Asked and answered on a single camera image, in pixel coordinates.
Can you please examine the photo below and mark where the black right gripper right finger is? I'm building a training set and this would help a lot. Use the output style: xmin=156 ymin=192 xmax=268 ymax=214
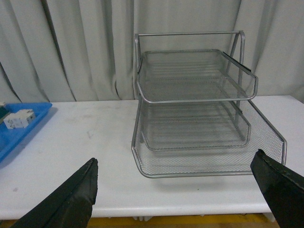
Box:
xmin=250 ymin=149 xmax=304 ymax=228

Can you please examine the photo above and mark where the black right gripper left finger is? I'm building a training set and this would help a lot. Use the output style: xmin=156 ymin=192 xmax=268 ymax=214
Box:
xmin=12 ymin=158 xmax=98 ymax=228

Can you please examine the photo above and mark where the silver mesh tray rack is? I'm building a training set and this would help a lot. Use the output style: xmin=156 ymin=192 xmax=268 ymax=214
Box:
xmin=132 ymin=30 xmax=287 ymax=178

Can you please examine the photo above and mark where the blue plastic tray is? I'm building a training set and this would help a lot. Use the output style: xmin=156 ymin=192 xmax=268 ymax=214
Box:
xmin=0 ymin=103 xmax=52 ymax=162

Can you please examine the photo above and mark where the white circuit breaker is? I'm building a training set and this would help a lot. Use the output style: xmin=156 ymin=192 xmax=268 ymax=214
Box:
xmin=3 ymin=109 xmax=36 ymax=129

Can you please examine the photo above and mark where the white curtain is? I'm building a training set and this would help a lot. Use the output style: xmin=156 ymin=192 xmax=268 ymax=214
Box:
xmin=0 ymin=0 xmax=304 ymax=103

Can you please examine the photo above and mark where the green knife switch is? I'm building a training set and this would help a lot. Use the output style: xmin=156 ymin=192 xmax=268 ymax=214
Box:
xmin=0 ymin=102 xmax=10 ymax=123

